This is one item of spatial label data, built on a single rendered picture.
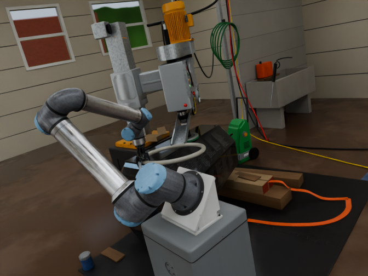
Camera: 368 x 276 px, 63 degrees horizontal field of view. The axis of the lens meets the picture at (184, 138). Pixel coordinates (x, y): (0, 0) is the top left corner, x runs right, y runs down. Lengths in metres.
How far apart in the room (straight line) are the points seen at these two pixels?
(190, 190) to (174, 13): 2.24
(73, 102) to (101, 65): 7.51
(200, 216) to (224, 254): 0.23
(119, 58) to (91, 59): 5.59
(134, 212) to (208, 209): 0.35
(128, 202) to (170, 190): 0.21
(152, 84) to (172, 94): 0.69
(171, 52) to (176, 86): 0.29
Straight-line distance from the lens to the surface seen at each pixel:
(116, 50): 3.38
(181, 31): 3.29
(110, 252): 3.06
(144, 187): 1.36
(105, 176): 1.48
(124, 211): 1.47
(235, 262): 1.64
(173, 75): 2.66
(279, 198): 3.08
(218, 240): 1.49
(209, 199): 1.46
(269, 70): 5.85
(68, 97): 1.54
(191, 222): 1.47
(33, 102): 8.36
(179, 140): 2.54
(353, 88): 7.14
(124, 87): 3.31
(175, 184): 1.39
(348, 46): 7.04
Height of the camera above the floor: 1.68
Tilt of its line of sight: 16 degrees down
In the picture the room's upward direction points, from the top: 12 degrees counter-clockwise
